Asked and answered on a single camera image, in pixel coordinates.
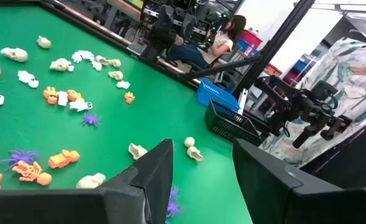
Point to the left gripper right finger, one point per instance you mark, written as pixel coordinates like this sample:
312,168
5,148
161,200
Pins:
279,202

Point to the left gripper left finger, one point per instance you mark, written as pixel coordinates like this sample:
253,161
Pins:
123,205

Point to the purple plastic spider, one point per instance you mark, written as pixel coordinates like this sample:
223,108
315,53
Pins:
174,193
20,156
91,119
173,209

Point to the black plastic mesh basket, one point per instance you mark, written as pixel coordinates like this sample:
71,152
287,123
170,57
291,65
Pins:
229,124

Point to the silver aluminium strut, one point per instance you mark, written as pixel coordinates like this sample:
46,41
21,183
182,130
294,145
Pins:
242,101

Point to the white and orange block toy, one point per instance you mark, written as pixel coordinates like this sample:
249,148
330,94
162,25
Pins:
62,98

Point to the floral patterned cloth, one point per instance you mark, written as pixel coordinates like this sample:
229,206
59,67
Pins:
341,93

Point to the blue plastic mesh basket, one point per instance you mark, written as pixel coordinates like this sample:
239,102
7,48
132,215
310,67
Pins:
215,93

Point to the shelf with coloured bins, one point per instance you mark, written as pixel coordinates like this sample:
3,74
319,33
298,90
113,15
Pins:
299,70

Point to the white block toys right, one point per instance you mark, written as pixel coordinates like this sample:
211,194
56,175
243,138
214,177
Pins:
77,57

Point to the blue plastic storage bin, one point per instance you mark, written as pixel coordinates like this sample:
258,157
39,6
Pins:
245,47

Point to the red plastic storage bin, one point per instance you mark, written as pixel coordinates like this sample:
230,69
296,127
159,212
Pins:
251,38

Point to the person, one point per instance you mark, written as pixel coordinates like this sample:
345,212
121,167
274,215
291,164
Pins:
220,43

